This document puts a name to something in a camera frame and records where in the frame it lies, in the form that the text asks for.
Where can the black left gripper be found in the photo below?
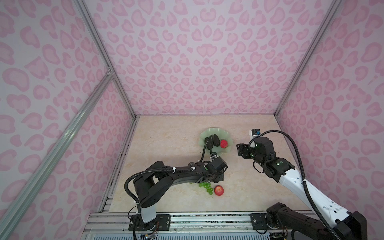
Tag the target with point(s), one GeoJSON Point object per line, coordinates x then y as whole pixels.
{"type": "Point", "coordinates": [221, 176]}

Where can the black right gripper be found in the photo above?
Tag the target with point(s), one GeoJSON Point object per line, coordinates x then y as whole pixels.
{"type": "Point", "coordinates": [246, 147]}

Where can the green grape bunch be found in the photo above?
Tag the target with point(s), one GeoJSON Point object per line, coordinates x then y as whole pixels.
{"type": "Point", "coordinates": [208, 187]}

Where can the red yellow peach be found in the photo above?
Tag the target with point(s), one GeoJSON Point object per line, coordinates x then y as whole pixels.
{"type": "Point", "coordinates": [218, 190]}

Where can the dark avocado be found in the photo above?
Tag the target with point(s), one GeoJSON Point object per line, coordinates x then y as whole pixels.
{"type": "Point", "coordinates": [216, 141]}
{"type": "Point", "coordinates": [209, 142]}

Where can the red strawberry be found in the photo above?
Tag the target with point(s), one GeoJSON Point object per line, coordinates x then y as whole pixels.
{"type": "Point", "coordinates": [224, 144]}

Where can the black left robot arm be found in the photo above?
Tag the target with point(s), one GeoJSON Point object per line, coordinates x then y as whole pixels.
{"type": "Point", "coordinates": [146, 188]}

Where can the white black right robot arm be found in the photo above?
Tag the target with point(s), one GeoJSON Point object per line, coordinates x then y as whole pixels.
{"type": "Point", "coordinates": [333, 221]}

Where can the green wavy fruit bowl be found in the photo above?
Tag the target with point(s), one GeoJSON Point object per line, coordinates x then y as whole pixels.
{"type": "Point", "coordinates": [222, 134]}

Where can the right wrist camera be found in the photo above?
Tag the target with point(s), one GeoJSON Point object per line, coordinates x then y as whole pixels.
{"type": "Point", "coordinates": [255, 132]}

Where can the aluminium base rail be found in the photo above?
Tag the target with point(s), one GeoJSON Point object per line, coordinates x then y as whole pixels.
{"type": "Point", "coordinates": [185, 226]}

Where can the aluminium corner frame post right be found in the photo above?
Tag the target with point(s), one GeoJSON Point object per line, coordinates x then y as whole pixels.
{"type": "Point", "coordinates": [326, 23]}

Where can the aluminium corner frame post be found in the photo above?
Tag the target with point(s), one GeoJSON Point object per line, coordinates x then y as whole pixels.
{"type": "Point", "coordinates": [326, 23]}
{"type": "Point", "coordinates": [91, 26]}

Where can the aluminium diagonal frame bar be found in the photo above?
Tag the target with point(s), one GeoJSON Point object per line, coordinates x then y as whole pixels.
{"type": "Point", "coordinates": [25, 198]}

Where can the aluminium corner frame post left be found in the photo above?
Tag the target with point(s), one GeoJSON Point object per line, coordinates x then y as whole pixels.
{"type": "Point", "coordinates": [91, 26]}

